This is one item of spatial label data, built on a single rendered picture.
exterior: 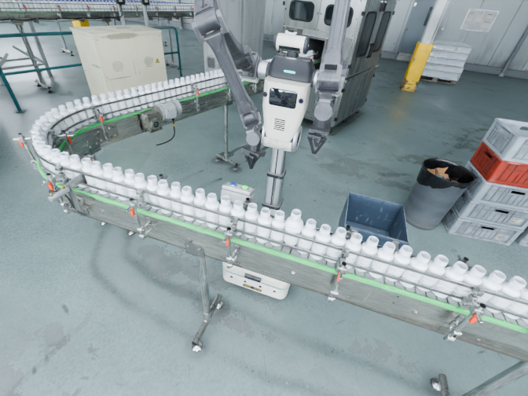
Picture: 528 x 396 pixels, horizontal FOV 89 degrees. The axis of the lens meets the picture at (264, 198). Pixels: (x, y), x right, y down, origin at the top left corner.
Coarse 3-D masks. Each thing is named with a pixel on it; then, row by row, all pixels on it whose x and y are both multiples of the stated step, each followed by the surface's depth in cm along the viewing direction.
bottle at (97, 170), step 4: (92, 164) 121; (96, 164) 122; (100, 164) 123; (96, 168) 122; (100, 168) 124; (92, 172) 124; (96, 172) 123; (100, 172) 124; (100, 176) 124; (96, 180) 125; (100, 180) 125; (96, 184) 127; (100, 184) 127; (104, 184) 128; (104, 188) 129; (100, 192) 130; (104, 192) 130
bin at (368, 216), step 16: (352, 192) 158; (352, 208) 164; (368, 208) 160; (384, 208) 157; (400, 208) 154; (352, 224) 168; (368, 224) 167; (384, 224) 163; (400, 224) 148; (384, 240) 133; (400, 240) 130
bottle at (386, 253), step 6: (384, 246) 97; (390, 246) 99; (378, 252) 100; (384, 252) 98; (390, 252) 97; (384, 258) 98; (390, 258) 98; (372, 264) 103; (378, 264) 100; (384, 264) 99; (378, 270) 102; (384, 270) 102; (372, 276) 105; (378, 276) 104
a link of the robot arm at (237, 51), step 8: (200, 0) 91; (208, 0) 89; (216, 0) 92; (200, 8) 89; (208, 8) 88; (216, 8) 90; (200, 16) 88; (208, 16) 87; (216, 16) 87; (200, 24) 88; (208, 24) 88; (216, 24) 89; (200, 32) 91; (232, 32) 111; (232, 40) 109; (232, 48) 113; (240, 48) 118; (248, 48) 122; (232, 56) 119; (240, 56) 120; (248, 56) 123
